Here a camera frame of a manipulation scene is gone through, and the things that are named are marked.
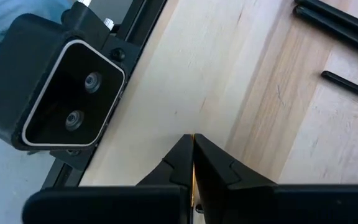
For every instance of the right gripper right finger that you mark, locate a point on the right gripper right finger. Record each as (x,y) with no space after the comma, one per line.
(259,205)

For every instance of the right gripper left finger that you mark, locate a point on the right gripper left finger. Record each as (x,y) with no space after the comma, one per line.
(120,205)

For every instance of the thin black paintbrush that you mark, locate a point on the thin black paintbrush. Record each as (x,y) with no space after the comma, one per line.
(353,88)

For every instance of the thick black paintbrush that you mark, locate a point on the thick black paintbrush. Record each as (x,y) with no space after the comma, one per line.
(353,20)
(353,36)

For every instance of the black table-level camera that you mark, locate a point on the black table-level camera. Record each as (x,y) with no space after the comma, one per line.
(17,77)

